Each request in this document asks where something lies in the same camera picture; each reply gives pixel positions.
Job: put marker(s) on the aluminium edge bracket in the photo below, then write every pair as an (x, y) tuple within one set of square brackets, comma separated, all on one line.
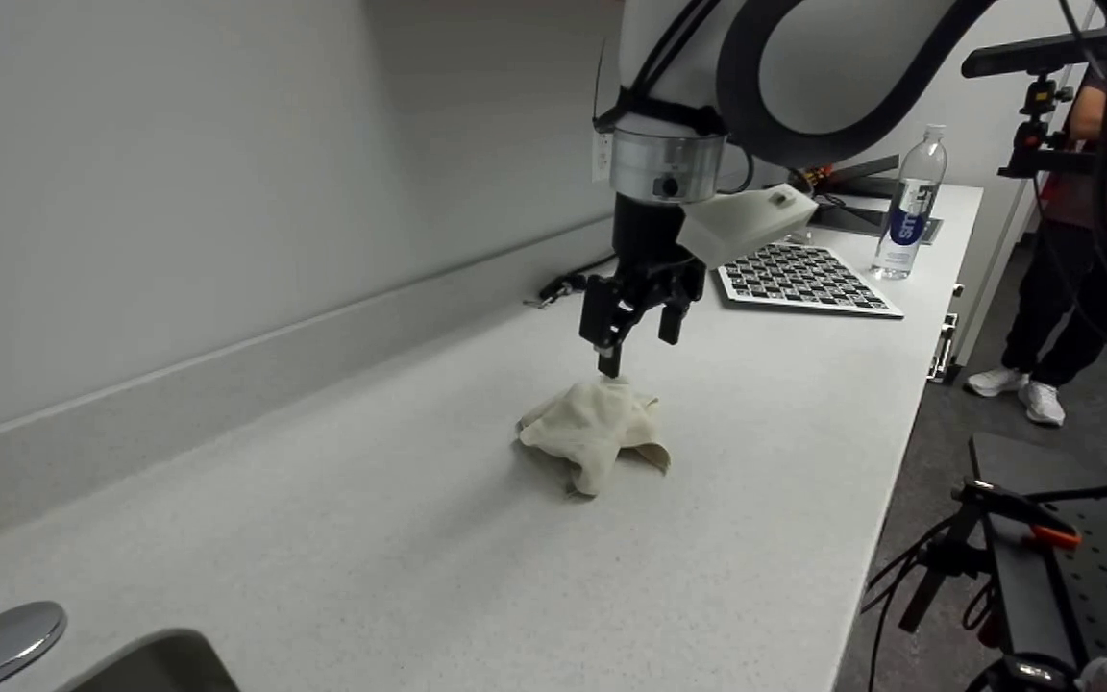
[(947, 340)]

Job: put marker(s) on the person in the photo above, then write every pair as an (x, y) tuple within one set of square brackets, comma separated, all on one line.
[(1094, 218)]

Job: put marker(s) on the black flat device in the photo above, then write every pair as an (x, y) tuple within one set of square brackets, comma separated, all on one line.
[(856, 212)]

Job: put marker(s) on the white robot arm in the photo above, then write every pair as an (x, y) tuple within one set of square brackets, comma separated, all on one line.
[(835, 64)]

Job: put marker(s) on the black white checkerboard calibration board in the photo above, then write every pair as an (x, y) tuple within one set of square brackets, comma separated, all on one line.
[(824, 287)]

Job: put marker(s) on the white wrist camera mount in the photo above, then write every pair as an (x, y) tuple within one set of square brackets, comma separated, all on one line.
[(748, 222)]

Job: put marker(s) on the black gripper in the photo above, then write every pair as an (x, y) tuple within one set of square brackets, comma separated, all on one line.
[(646, 236)]

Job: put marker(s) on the clear plastic water bottle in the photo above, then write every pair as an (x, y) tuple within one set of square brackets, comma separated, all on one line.
[(914, 212)]

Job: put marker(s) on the beige cloth towel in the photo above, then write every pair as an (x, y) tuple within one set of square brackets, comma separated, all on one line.
[(593, 428)]

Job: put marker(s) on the stainless steel sink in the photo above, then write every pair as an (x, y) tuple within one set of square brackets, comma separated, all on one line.
[(155, 665)]

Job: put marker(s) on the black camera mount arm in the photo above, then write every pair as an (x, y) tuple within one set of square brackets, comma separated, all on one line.
[(1056, 159)]

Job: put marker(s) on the black stereo camera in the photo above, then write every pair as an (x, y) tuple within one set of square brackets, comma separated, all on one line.
[(1029, 54)]

